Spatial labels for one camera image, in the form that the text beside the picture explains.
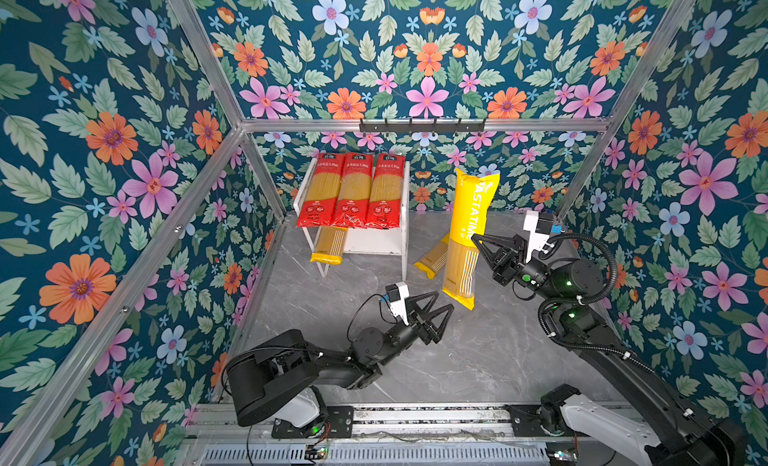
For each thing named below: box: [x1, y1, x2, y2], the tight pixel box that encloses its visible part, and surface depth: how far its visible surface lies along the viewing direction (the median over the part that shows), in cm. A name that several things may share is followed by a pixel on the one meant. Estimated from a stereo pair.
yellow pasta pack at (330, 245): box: [310, 226, 349, 266], surface depth 89 cm
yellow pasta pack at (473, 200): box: [442, 168, 501, 311], surface depth 59 cm
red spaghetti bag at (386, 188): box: [365, 153, 406, 230], surface depth 78 cm
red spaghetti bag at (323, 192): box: [296, 152, 346, 228], surface depth 79 cm
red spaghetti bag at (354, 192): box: [331, 152, 374, 230], surface depth 78 cm
